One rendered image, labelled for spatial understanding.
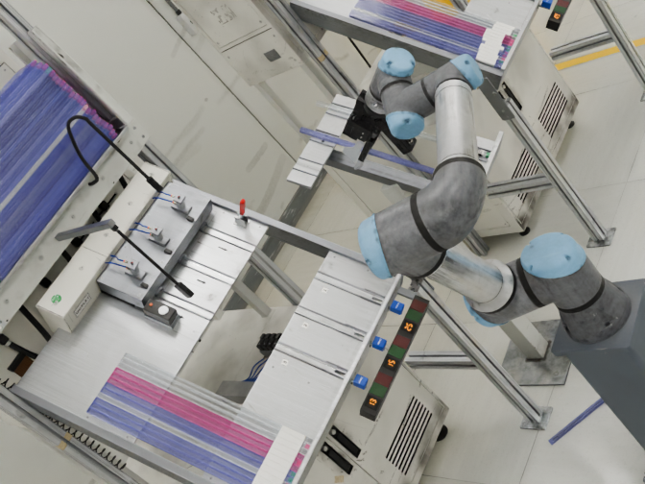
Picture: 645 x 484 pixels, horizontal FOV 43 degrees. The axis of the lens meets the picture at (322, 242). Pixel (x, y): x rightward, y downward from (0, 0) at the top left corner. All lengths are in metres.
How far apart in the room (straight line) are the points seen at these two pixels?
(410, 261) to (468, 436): 1.31
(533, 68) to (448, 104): 1.70
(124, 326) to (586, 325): 1.09
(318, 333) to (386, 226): 0.64
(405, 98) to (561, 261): 0.46
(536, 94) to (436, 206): 1.92
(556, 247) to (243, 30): 1.55
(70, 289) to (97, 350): 0.16
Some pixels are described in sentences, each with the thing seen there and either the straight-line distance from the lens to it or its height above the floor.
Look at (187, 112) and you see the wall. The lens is 4.17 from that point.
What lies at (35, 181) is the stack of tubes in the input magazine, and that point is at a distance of 2.09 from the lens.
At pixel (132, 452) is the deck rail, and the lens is 1.96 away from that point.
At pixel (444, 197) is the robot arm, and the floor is 1.14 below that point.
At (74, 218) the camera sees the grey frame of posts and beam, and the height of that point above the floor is 1.34.
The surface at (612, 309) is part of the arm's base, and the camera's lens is 1.84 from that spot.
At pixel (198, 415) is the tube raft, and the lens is 1.96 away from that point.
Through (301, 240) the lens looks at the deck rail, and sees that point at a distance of 2.18.
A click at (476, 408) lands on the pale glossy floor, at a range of 2.75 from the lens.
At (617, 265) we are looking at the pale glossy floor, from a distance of 2.84.
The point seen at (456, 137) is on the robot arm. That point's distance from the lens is 1.54.
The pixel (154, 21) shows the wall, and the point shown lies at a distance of 4.21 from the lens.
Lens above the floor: 1.84
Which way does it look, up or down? 27 degrees down
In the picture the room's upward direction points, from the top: 44 degrees counter-clockwise
